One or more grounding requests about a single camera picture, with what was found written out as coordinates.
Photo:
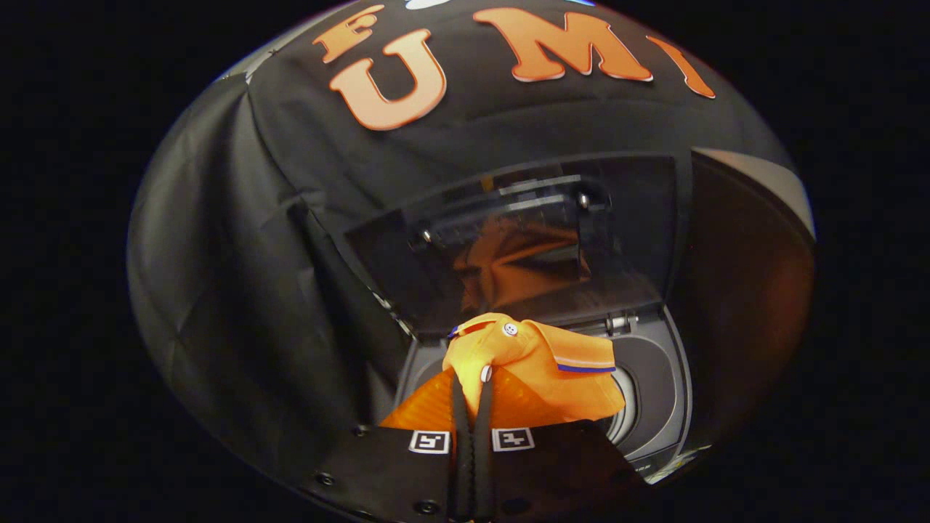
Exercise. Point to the dark transparent washing machine lid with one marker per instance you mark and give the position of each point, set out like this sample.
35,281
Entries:
617,218

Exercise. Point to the yellow polo shirt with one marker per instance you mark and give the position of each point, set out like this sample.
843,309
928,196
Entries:
530,356

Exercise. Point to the plain black side cloth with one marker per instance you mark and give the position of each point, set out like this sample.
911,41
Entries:
218,290

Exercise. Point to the black backdrop cloth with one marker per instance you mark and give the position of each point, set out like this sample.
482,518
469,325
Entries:
472,123

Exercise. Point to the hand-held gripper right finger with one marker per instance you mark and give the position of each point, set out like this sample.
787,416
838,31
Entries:
484,465

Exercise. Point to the grey washing machine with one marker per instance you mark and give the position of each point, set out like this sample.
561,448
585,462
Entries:
654,378

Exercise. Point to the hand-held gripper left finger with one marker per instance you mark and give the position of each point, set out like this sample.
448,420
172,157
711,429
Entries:
461,465

